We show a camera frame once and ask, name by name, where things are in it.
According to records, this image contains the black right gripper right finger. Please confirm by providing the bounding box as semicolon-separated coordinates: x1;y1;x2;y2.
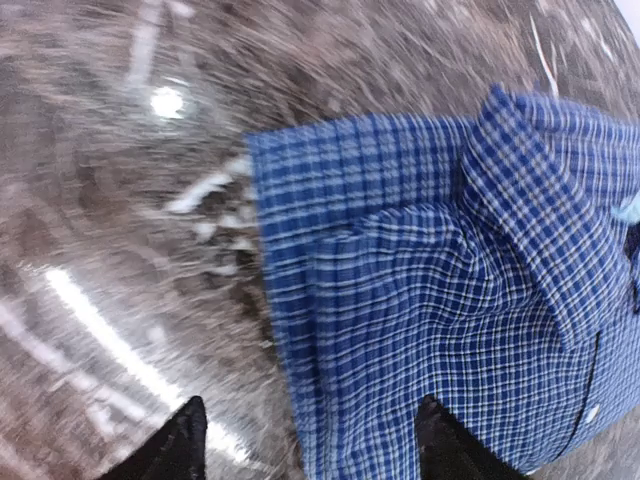
415;395;529;480

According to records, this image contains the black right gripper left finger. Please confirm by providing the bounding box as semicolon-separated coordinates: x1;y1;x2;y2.
98;396;207;480

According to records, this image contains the blue checkered shirt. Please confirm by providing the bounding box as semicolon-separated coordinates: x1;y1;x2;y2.
247;87;639;479

